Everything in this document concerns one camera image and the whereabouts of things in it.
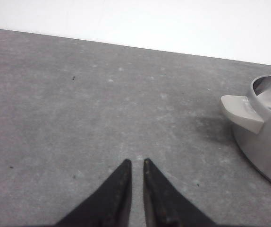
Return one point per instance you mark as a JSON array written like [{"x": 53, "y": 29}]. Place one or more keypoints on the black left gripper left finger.
[{"x": 108, "y": 206}]

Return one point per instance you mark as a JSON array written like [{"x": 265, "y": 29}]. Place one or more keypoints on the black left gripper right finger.
[{"x": 165, "y": 206}]

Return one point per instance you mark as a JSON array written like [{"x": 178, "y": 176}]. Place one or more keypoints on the dark grey table mat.
[{"x": 71, "y": 111}]

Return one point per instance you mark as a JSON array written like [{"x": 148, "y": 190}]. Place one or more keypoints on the stainless steel pot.
[{"x": 251, "y": 123}]

